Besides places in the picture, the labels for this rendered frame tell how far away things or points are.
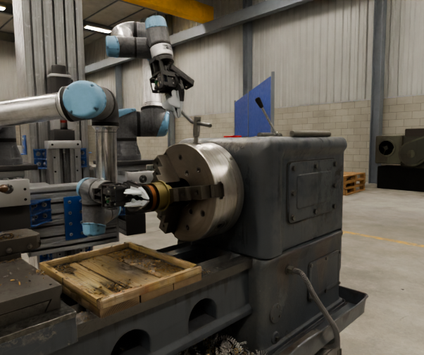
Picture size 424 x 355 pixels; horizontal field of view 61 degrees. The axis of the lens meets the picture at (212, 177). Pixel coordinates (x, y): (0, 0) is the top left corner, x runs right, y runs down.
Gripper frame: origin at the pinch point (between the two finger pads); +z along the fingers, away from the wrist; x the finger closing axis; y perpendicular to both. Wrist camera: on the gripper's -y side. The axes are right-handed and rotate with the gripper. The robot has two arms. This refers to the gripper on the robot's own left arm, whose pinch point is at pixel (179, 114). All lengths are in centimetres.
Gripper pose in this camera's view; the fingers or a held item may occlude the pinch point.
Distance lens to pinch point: 127.4
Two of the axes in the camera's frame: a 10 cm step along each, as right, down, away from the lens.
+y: -7.1, 0.7, -7.0
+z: 2.1, 9.7, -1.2
